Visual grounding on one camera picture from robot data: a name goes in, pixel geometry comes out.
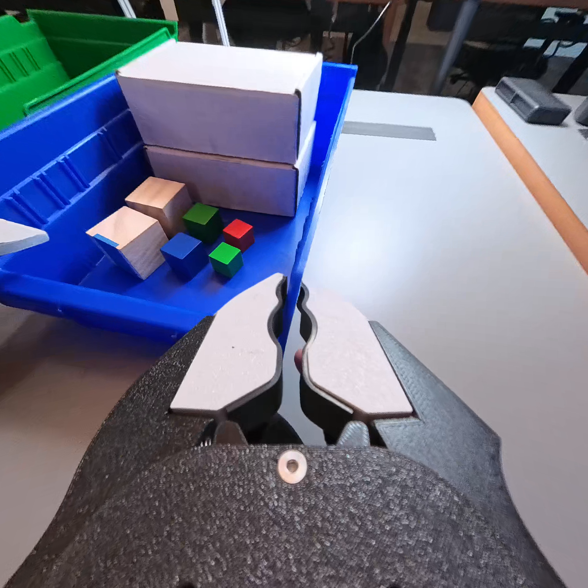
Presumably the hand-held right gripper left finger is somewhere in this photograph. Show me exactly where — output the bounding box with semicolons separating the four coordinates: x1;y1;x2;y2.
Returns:
170;273;288;421

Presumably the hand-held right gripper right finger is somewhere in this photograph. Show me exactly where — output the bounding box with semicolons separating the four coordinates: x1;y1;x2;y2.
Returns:
296;285;415;432

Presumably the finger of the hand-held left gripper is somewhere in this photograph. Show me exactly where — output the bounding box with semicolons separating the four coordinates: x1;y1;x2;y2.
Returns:
0;218;50;255

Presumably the small green wooden cube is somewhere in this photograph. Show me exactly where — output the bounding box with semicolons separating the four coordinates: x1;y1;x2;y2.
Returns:
209;242;244;278

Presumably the blue plastic bin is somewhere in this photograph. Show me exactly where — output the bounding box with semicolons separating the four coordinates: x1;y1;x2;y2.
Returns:
0;62;358;345

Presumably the wooden cube with blue mark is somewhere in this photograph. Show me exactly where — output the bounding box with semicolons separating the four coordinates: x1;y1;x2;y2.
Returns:
86;206;169;280

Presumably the red wooden cube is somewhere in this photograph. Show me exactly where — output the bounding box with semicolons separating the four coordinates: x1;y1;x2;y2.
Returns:
223;219;255;252

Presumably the plain wooden cube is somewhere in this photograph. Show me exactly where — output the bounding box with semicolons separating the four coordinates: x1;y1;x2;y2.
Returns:
125;177;194;238

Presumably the green plastic bin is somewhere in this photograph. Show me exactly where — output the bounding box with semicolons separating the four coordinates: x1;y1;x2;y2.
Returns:
0;9;178;131

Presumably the white cardboard mailer box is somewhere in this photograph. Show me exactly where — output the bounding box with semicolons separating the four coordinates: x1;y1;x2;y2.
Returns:
115;40;323;164
144;120;318;217

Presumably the grey desk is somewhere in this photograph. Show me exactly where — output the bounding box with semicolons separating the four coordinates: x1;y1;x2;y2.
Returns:
0;89;588;588

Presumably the dark grey device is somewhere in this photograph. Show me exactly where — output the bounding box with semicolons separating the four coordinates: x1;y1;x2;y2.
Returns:
495;77;572;126

